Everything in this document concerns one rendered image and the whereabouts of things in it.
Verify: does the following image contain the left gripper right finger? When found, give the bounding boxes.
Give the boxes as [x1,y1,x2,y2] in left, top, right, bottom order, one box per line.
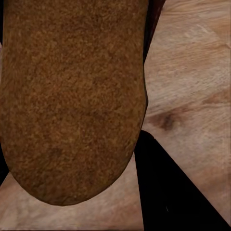
[134,130,231,231]

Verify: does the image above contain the sandal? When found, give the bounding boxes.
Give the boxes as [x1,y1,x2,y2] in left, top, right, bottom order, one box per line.
[0,0,166,206]

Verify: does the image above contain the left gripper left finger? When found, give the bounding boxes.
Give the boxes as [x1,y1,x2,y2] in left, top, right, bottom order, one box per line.
[0,142,10,186]

